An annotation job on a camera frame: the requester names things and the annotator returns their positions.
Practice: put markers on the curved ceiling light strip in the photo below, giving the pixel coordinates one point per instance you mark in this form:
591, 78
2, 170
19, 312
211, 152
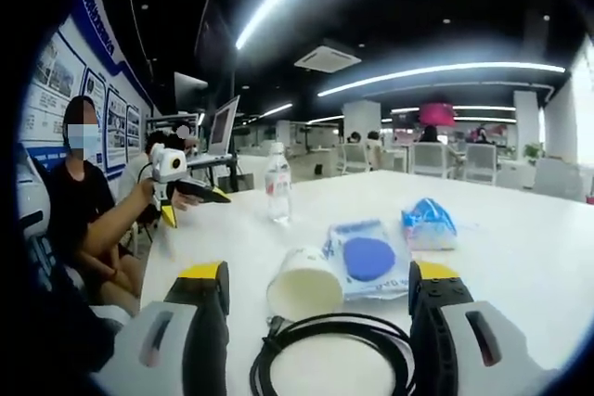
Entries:
441, 72

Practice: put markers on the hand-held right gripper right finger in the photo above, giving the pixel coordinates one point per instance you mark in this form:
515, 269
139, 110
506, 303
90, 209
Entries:
431, 322

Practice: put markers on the black tripod stand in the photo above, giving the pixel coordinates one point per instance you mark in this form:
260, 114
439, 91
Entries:
234, 175

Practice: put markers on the person's black shirt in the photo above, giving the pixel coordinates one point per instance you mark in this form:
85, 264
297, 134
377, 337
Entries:
79, 201

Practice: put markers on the white swivel chair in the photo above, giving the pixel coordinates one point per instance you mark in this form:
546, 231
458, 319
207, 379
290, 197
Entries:
32, 182

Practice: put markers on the pink hanging screen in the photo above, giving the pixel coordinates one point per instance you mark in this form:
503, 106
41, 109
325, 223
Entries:
438, 113

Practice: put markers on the small window with blinds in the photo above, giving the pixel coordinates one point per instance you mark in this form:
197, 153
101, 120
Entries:
582, 99

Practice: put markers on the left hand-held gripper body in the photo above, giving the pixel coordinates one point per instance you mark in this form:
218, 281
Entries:
162, 162

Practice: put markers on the straight ceiling light strip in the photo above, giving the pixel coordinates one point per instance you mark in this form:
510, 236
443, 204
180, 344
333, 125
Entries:
278, 2

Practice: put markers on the green potted plant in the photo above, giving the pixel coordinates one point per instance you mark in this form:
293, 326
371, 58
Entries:
534, 152

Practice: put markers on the black monitor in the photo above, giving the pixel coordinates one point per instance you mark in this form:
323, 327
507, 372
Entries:
190, 92

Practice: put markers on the white paper cup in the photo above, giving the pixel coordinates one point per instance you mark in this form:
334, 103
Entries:
304, 289

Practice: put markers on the open laptop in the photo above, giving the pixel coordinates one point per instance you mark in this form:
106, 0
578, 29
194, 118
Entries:
223, 127

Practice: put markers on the blue tissue pack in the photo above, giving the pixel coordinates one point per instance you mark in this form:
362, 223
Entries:
429, 226

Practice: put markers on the white table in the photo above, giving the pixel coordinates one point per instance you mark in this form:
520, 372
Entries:
487, 238

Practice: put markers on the ceiling air conditioner cassette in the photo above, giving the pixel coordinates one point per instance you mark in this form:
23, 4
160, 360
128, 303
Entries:
327, 56

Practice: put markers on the wet wipes pack blue lid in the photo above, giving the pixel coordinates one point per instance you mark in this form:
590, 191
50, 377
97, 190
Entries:
371, 257

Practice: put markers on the person's left hand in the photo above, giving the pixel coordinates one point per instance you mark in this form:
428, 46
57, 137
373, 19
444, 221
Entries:
144, 194

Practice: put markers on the person in black shirt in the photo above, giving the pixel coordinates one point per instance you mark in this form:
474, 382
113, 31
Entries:
51, 76

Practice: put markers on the person's legs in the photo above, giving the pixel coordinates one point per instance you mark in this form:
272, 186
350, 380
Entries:
111, 280

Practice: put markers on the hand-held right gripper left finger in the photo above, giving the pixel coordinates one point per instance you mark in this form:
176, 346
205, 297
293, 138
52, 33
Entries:
204, 322

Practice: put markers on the row of white office chairs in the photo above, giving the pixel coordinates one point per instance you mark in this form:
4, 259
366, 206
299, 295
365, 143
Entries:
478, 162

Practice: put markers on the clear plastic water bottle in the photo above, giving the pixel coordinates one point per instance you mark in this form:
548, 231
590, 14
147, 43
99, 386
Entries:
278, 187

